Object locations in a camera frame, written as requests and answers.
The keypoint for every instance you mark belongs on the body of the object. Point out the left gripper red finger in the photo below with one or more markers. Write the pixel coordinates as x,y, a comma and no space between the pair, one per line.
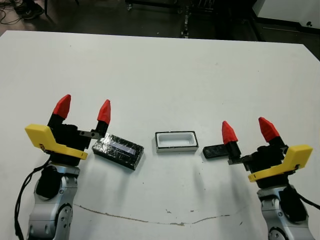
62,106
104,113

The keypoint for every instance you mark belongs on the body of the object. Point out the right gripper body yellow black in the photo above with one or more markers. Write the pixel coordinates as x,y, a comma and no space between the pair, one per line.
265,160

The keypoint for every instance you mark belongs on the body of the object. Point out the black box lid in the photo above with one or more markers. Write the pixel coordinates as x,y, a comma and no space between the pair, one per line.
117,151

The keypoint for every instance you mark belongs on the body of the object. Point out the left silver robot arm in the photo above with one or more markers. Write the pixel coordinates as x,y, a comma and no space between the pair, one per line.
50,215

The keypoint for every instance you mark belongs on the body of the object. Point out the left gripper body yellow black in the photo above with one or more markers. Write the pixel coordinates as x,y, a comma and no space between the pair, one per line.
70,140

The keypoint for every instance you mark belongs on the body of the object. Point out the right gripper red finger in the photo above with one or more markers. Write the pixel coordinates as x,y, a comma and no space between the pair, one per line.
228,133
268,130

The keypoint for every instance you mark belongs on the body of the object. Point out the grey phone box tray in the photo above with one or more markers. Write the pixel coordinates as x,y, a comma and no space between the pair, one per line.
175,140

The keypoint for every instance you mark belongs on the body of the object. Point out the black metal cart frame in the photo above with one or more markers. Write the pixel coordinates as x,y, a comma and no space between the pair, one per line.
185,25

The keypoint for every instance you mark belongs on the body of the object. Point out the dark sneaker shoe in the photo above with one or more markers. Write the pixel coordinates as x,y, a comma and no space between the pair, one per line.
20,6
32,13

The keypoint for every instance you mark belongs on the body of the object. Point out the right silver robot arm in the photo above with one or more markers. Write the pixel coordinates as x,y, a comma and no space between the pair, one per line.
275,217

